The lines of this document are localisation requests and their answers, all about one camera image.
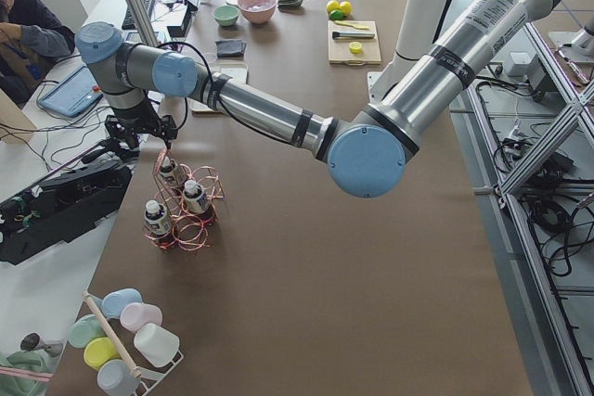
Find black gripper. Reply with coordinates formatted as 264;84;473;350
105;97;177;149

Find copper wire bottle basket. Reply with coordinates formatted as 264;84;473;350
143;149;225;252

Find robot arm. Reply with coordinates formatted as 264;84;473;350
75;0;561;198

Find tea bottle rear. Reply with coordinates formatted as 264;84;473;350
159;157;185;193

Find tea bottle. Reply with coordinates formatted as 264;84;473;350
182;179;216;226
159;157;185;193

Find tea bottle front middle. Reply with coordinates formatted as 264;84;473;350
182;179;216;226

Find tea bottle side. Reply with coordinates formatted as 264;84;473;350
144;199;175;250

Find clear wine glass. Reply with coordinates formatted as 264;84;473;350
202;52;220;72

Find cream rabbit tray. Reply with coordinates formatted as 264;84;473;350
189;62;249;114

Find blue teach pendant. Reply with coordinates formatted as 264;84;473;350
39;65;103;118

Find grey folded cloth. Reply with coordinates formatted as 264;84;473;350
215;39;247;58

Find black equipment case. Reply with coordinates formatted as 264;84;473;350
1;149;132;265

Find mint green bowl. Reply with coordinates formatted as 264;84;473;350
213;5;239;27

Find black keyboard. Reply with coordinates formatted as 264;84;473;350
121;0;159;31

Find pink bowl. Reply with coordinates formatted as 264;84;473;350
238;0;278;24

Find clear ice cubes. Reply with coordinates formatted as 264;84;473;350
245;0;274;12

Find seated person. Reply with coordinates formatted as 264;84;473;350
1;0;75;107

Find light blue cup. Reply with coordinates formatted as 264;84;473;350
101;287;143;318

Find pink cup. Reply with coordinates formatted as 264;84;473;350
119;302;162;333

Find steel muddler black tip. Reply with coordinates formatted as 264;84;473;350
331;31;375;40

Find mint green cup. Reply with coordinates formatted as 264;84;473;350
68;314;105;349

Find white cup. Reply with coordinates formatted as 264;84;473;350
134;323;180;367

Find bamboo cutting board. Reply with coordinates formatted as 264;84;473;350
328;20;382;66

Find yellow plastic knife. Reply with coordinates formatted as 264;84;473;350
334;20;370;30

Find half lemon slice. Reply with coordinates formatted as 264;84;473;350
349;42;363;54

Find whole yellow lemon upper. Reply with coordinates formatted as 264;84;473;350
326;0;340;15

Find yellow cup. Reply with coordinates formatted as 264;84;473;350
84;337;121;371

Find white cup rack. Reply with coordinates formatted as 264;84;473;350
83;291;185;395

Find grey blue cup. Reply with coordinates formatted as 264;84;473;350
97;359;140;396

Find steel jigger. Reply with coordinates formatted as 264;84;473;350
19;332;64;357

